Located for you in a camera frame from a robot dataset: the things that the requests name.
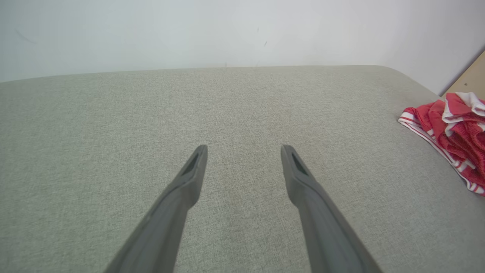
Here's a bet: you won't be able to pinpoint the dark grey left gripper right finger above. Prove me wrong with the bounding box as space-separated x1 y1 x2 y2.
280 144 383 273

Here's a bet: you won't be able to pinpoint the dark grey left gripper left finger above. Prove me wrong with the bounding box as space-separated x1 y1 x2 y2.
104 144 208 273

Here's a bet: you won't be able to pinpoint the red jersey white sleeves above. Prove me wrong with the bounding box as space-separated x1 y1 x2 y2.
398 100 485 196

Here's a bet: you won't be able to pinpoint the red basketball shorts white trim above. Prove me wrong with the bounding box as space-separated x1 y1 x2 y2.
440 92 485 175

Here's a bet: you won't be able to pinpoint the grey fabric sofa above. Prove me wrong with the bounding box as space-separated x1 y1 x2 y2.
0 65 485 273

